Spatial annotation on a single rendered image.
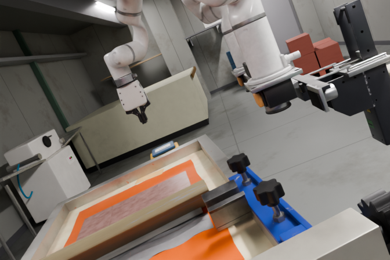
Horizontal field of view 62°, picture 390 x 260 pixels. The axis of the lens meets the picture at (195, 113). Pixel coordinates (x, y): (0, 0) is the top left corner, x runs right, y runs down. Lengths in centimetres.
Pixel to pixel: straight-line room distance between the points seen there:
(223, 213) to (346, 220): 24
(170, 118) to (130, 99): 442
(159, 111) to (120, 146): 97
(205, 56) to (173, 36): 115
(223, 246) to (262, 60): 48
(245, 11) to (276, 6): 809
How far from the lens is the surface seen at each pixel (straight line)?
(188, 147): 116
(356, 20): 118
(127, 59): 121
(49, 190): 459
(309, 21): 920
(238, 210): 61
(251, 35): 87
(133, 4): 113
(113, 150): 605
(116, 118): 587
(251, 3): 88
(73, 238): 101
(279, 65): 89
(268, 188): 50
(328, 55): 588
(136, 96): 128
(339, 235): 41
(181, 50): 808
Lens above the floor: 129
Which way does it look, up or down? 10 degrees down
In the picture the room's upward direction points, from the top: 24 degrees counter-clockwise
